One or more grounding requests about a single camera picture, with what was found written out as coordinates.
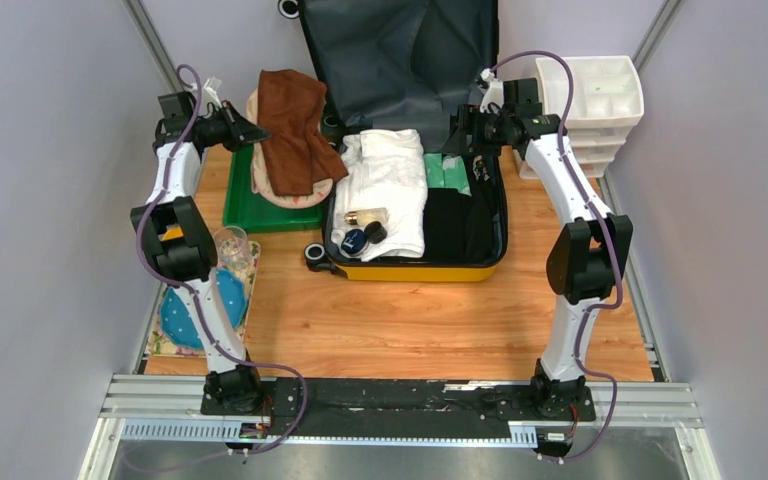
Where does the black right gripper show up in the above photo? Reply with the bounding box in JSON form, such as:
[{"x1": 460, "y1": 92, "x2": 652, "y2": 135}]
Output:
[{"x1": 443, "y1": 103, "x2": 515, "y2": 157}]

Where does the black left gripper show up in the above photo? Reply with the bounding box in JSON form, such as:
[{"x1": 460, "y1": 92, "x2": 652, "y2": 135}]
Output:
[{"x1": 195, "y1": 102, "x2": 273, "y2": 155}]

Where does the brown towel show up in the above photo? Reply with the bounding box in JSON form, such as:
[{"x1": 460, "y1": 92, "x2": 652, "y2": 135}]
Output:
[{"x1": 256, "y1": 69, "x2": 349, "y2": 196}]

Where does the white towel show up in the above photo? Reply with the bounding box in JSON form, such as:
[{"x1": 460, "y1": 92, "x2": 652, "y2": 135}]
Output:
[{"x1": 330, "y1": 129, "x2": 428, "y2": 262}]

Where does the small black jar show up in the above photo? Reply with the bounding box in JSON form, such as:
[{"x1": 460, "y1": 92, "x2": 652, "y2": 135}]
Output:
[{"x1": 364, "y1": 221, "x2": 388, "y2": 244}]

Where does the frosted gold pump bottle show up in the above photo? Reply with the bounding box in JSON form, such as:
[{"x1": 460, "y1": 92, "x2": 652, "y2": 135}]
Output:
[{"x1": 343, "y1": 207, "x2": 389, "y2": 226}]

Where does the blue round cream jar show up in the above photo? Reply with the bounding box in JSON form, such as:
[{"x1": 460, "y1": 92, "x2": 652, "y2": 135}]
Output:
[{"x1": 340, "y1": 228, "x2": 370, "y2": 258}]

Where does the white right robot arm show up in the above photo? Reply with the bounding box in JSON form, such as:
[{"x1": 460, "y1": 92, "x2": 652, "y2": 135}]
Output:
[{"x1": 442, "y1": 71, "x2": 633, "y2": 419}]

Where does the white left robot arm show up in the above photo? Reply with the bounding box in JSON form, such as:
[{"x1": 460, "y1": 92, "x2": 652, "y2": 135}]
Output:
[{"x1": 130, "y1": 92, "x2": 270, "y2": 415}]

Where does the green garment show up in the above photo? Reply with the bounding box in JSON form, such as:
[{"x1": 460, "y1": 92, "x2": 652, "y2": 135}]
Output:
[{"x1": 423, "y1": 153, "x2": 471, "y2": 196}]

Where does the green plastic tray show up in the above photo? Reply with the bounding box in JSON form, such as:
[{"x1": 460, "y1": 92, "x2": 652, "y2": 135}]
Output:
[{"x1": 222, "y1": 147, "x2": 323, "y2": 233}]

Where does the black garment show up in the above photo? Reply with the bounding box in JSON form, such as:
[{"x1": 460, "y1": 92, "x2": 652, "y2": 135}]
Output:
[{"x1": 421, "y1": 188, "x2": 495, "y2": 265}]

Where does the clear plastic cup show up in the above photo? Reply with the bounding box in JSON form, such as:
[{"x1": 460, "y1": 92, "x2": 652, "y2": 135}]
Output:
[{"x1": 213, "y1": 226, "x2": 253, "y2": 270}]

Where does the yellow bowl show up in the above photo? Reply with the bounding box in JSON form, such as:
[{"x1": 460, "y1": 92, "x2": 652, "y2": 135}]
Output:
[{"x1": 158, "y1": 226, "x2": 183, "y2": 242}]

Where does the white plastic drawer organizer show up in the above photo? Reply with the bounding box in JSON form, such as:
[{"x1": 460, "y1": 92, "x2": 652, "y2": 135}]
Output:
[{"x1": 511, "y1": 55, "x2": 645, "y2": 181}]

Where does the blue polka dot plate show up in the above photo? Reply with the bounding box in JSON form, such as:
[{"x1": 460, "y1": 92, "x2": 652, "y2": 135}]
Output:
[{"x1": 157, "y1": 269, "x2": 248, "y2": 355}]

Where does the floral placemat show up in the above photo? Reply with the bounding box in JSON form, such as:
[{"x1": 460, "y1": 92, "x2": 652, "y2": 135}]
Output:
[{"x1": 146, "y1": 241, "x2": 261, "y2": 357}]

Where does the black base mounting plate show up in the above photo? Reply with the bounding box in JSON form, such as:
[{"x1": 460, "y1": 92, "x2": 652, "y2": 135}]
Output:
[{"x1": 206, "y1": 377, "x2": 596, "y2": 452}]

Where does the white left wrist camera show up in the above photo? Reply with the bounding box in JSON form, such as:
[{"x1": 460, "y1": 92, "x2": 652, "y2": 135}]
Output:
[{"x1": 202, "y1": 76, "x2": 222, "y2": 107}]

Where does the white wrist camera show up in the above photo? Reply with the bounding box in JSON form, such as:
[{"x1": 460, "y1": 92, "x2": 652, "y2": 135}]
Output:
[
  {"x1": 202, "y1": 76, "x2": 222, "y2": 107},
  {"x1": 479, "y1": 68, "x2": 505, "y2": 113}
]

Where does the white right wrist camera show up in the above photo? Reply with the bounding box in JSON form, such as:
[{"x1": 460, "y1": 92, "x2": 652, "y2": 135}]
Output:
[{"x1": 479, "y1": 68, "x2": 505, "y2": 113}]

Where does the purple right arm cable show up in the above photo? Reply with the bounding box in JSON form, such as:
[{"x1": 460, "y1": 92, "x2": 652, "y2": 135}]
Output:
[{"x1": 486, "y1": 50, "x2": 625, "y2": 463}]

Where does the aluminium frame rail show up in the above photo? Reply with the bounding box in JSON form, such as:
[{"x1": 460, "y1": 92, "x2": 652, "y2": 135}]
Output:
[{"x1": 80, "y1": 375, "x2": 719, "y2": 479}]

